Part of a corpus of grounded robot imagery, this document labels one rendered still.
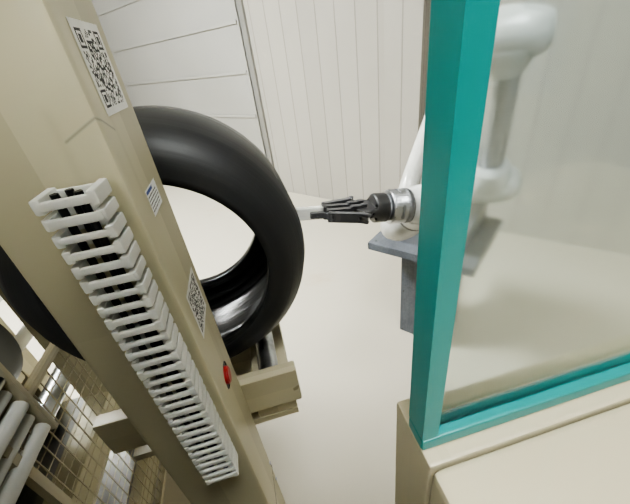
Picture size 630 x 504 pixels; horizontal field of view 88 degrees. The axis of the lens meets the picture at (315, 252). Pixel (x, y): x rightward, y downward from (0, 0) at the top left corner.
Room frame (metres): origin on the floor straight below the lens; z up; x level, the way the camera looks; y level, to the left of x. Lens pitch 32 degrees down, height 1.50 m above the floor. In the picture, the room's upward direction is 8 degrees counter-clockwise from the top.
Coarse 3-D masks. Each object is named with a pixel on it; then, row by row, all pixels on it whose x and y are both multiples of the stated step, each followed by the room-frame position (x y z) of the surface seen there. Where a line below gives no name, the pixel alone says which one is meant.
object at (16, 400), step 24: (0, 384) 0.41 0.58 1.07; (0, 408) 0.39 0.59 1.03; (24, 408) 0.41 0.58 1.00; (0, 432) 0.36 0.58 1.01; (24, 432) 0.39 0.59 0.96; (48, 432) 0.41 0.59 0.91; (0, 456) 0.33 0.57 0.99; (24, 456) 0.35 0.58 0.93; (0, 480) 0.30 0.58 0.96; (24, 480) 0.32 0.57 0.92
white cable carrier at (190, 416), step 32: (64, 192) 0.28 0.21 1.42; (96, 192) 0.26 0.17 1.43; (64, 224) 0.26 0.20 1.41; (96, 224) 0.27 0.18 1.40; (64, 256) 0.25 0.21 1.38; (96, 256) 0.26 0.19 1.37; (128, 256) 0.26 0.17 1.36; (96, 288) 0.25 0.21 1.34; (128, 288) 0.27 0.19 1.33; (128, 320) 0.26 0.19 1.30; (160, 320) 0.26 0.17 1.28; (128, 352) 0.26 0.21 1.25; (160, 352) 0.27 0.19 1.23; (160, 384) 0.27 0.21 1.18; (192, 384) 0.26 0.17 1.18; (192, 416) 0.26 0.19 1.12; (192, 448) 0.26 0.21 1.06; (224, 448) 0.26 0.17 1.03
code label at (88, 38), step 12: (72, 24) 0.34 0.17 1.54; (84, 24) 0.37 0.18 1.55; (84, 36) 0.36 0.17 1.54; (96, 36) 0.39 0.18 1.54; (84, 48) 0.34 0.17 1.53; (96, 48) 0.38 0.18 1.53; (96, 60) 0.36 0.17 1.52; (108, 60) 0.40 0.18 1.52; (96, 72) 0.35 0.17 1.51; (108, 72) 0.38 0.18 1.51; (96, 84) 0.34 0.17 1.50; (108, 84) 0.37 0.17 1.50; (108, 96) 0.35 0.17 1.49; (120, 96) 0.39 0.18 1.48; (108, 108) 0.34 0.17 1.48; (120, 108) 0.38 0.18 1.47
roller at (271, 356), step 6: (270, 336) 0.59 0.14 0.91; (258, 342) 0.57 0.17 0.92; (264, 342) 0.56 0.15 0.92; (270, 342) 0.56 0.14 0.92; (258, 348) 0.55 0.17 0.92; (264, 348) 0.54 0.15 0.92; (270, 348) 0.54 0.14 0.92; (258, 354) 0.53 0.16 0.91; (264, 354) 0.52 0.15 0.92; (270, 354) 0.52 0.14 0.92; (258, 360) 0.52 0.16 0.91; (264, 360) 0.51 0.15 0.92; (270, 360) 0.51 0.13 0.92; (276, 360) 0.51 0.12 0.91; (258, 366) 0.51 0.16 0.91; (264, 366) 0.49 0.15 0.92; (270, 366) 0.49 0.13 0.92
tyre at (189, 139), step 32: (160, 128) 0.55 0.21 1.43; (192, 128) 0.58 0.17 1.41; (224, 128) 0.69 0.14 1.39; (160, 160) 0.52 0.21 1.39; (192, 160) 0.52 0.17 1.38; (224, 160) 0.55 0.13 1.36; (256, 160) 0.60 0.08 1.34; (224, 192) 0.53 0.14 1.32; (256, 192) 0.54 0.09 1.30; (256, 224) 0.53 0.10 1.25; (288, 224) 0.56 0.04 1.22; (0, 256) 0.47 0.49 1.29; (256, 256) 0.79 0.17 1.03; (288, 256) 0.54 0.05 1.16; (0, 288) 0.50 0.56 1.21; (224, 288) 0.77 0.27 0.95; (256, 288) 0.74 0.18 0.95; (288, 288) 0.54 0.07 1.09; (32, 320) 0.47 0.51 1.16; (224, 320) 0.67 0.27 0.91; (256, 320) 0.52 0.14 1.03
